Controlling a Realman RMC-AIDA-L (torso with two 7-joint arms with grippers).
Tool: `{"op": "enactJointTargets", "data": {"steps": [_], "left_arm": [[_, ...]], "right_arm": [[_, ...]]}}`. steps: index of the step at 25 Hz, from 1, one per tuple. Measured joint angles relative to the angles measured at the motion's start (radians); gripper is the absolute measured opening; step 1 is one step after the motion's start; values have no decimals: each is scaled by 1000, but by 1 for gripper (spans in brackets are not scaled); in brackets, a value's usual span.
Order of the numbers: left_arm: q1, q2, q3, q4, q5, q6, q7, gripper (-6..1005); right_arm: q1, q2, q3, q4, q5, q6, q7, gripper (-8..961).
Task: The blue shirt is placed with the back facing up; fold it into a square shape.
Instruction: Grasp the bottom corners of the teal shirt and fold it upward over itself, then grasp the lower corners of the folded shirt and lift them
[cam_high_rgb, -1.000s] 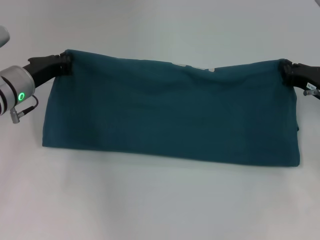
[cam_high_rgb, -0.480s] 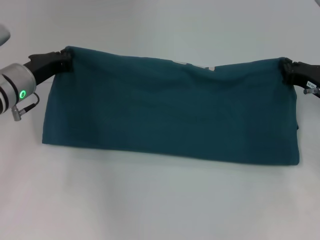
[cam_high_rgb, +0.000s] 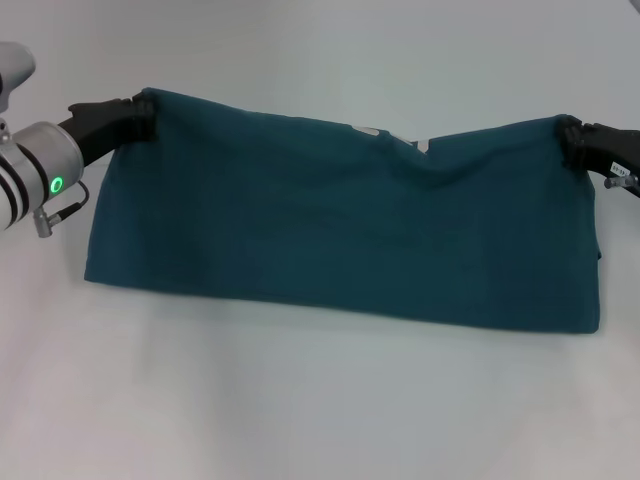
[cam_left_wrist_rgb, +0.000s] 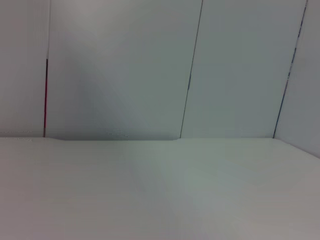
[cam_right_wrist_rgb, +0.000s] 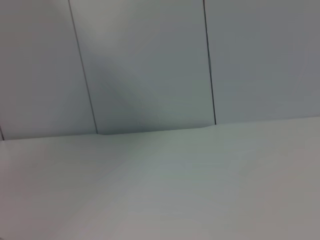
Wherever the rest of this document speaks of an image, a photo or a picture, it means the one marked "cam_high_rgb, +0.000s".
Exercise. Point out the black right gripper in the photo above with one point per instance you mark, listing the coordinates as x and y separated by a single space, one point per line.
610 147

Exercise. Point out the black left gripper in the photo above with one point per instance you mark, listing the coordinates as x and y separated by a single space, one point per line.
95 127

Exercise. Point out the teal blue shirt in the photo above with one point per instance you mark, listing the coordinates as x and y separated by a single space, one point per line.
325 225

